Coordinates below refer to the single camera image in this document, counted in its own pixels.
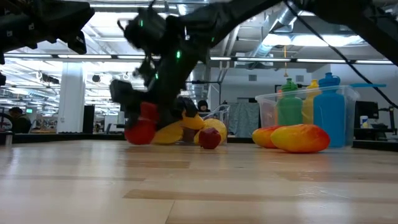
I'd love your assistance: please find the white building pillar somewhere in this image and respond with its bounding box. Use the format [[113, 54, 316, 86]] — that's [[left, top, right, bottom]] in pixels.
[[57, 62, 86, 134]]

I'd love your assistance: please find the red yellow toy mango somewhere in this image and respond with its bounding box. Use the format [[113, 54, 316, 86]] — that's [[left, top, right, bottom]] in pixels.
[[251, 125, 282, 149], [269, 123, 331, 154]]

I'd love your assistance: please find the yellow toy starfruit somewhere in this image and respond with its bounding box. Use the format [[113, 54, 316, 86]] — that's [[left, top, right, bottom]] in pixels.
[[151, 119, 185, 146]]

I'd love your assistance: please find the smooth silver air duct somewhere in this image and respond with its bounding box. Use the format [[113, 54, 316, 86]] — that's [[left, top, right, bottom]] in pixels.
[[251, 6, 299, 58]]

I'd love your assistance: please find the blue squeeze bottle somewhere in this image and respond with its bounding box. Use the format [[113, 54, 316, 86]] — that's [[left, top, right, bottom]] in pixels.
[[313, 72, 387, 149]]

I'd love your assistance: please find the black upright panel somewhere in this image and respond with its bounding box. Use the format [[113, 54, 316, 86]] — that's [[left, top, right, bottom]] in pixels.
[[82, 105, 96, 134]]

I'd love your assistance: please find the small dark red toy fruit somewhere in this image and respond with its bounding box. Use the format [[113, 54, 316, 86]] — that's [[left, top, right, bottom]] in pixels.
[[198, 126, 223, 151]]

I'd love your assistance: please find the long horizontal light bar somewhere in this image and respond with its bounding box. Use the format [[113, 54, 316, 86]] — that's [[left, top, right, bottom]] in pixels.
[[0, 54, 398, 65]]

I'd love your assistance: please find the clear plastic bottle bin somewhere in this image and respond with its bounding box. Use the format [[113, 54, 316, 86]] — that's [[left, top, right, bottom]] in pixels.
[[255, 85, 361, 149]]

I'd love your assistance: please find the black cable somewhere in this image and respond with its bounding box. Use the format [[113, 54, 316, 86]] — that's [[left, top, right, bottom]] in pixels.
[[282, 0, 398, 110]]

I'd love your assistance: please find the green squeeze bottle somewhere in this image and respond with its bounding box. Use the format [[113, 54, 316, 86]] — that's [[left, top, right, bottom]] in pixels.
[[276, 77, 304, 127]]

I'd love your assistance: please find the grey fabric cover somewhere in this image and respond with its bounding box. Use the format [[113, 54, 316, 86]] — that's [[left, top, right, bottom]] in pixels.
[[228, 98, 259, 138]]

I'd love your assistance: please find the black computer monitor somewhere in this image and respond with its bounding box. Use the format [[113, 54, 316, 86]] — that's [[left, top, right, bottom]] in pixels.
[[355, 101, 379, 119]]

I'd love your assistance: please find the person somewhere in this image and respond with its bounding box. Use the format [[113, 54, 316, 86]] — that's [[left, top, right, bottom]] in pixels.
[[197, 99, 211, 113], [7, 106, 32, 134]]

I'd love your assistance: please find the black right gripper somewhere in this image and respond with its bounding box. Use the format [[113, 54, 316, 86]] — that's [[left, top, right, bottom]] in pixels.
[[110, 49, 206, 128]]

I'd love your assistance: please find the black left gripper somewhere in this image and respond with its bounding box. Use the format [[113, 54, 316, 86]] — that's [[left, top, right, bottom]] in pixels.
[[0, 1, 96, 65]]

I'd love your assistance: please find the yellow squeeze bottle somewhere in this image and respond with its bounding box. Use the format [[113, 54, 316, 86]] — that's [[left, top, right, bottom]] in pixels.
[[302, 79, 321, 125]]

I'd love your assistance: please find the clear plastic fruit bin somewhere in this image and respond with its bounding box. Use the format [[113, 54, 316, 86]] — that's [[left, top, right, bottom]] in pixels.
[[135, 101, 231, 146]]

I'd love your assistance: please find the yellow toy pear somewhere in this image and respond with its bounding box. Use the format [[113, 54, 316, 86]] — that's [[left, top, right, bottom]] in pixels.
[[193, 118, 228, 146]]

